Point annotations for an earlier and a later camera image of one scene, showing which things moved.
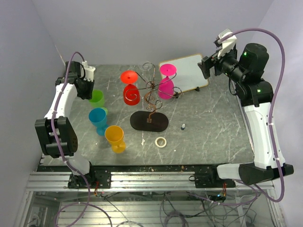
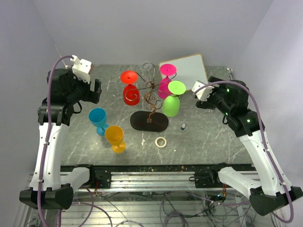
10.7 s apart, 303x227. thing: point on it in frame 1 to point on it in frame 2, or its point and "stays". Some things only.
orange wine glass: x=114 y=135 stays
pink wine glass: x=165 y=88 stays
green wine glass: x=97 y=100 to x=171 y=103
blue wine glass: x=97 y=116 stays
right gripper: x=208 y=62 to x=207 y=104
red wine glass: x=131 y=94 stays
